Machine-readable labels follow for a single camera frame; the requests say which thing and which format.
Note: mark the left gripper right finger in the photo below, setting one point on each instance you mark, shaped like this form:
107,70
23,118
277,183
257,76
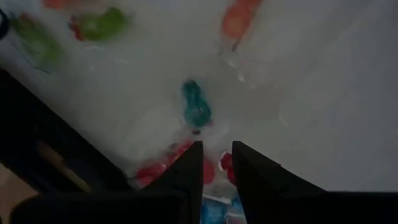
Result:
280,205

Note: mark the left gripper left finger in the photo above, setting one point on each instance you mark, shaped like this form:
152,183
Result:
168,202

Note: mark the red wrapped candy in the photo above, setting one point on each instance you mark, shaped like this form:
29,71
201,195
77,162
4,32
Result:
227,163
152,169

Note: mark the blue wrapped candy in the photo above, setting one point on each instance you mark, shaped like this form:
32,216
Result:
216,213

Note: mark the teal wrapped candy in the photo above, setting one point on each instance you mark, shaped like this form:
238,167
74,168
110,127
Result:
196,105

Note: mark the green wrapped candy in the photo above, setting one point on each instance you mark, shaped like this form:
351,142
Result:
104,25
38,43

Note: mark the orange wrapped candy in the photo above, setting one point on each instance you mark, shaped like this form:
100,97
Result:
239,18

